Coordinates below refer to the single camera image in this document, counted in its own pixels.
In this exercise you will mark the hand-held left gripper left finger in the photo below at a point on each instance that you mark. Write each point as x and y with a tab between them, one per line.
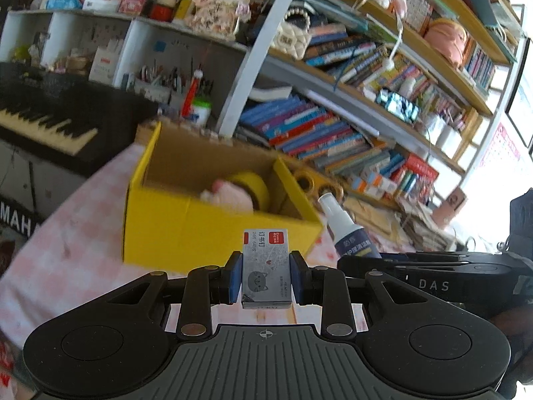
235	279

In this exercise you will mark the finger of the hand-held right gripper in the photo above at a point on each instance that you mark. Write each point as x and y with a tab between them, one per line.
374	267
449	257

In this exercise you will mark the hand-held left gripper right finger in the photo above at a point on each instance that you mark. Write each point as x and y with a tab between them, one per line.
297	279

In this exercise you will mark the grey staple box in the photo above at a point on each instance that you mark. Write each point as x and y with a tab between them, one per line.
266	266

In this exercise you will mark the white spray bottle dark label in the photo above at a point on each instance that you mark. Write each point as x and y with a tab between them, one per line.
349	233

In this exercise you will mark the yellow cardboard box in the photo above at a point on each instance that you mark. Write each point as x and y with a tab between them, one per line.
166	233

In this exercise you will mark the pink plush toy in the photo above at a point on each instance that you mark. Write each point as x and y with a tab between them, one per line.
231	196

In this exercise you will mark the yellow tape roll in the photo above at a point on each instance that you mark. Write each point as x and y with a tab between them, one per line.
259	187

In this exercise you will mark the pink checked cloth desktop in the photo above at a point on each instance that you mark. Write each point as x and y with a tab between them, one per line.
62	237

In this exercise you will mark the pink cylinder device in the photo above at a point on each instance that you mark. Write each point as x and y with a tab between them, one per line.
449	206

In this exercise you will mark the pile of paper booklets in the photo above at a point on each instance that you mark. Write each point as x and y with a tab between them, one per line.
408	225

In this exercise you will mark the stack of orange-white small boxes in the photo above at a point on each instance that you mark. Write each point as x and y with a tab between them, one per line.
372	185

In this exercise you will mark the white shelf organiser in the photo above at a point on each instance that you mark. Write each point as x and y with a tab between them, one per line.
441	133

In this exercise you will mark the row of leaning colourful books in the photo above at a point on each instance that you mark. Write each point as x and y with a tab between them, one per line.
312	133

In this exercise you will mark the smartphone with lit screen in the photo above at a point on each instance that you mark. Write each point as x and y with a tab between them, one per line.
397	106

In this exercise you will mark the white jar green lid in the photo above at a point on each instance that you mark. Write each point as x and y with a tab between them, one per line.
201	114

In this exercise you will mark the red tassel ornament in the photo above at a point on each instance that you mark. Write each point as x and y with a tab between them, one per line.
189	96

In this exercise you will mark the row of thin upright books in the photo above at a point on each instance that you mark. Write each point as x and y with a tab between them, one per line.
395	71

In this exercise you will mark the white pen holder with pens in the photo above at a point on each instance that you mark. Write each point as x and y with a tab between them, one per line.
158	89

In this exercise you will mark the pink backpack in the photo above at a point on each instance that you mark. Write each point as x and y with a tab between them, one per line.
445	41

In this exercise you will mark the black keyboard stand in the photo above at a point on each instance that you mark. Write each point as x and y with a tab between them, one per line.
25	216

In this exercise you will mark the white-framed wooden bookshelf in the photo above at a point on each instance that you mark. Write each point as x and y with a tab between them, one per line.
258	50

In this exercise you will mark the white quilted bag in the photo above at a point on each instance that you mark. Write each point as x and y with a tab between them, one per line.
291	37

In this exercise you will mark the black electronic keyboard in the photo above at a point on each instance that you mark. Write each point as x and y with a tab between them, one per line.
62	100

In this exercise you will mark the white box red label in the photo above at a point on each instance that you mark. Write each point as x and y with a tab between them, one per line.
103	66

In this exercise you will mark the white cubby shelf unit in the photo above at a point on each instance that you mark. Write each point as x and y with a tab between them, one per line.
137	37

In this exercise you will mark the pink floral fabric ornament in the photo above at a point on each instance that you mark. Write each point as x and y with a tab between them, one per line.
216	8

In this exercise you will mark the red round doll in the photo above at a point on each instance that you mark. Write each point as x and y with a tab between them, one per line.
161	8

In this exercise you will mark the small pink box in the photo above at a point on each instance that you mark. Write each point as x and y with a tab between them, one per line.
131	4

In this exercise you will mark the white tissue pack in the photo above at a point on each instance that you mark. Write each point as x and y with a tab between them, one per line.
102	3

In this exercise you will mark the blue tissue pack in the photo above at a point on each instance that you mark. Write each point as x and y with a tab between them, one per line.
62	3

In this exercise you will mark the pink wall chart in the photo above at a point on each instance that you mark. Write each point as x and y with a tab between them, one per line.
499	146

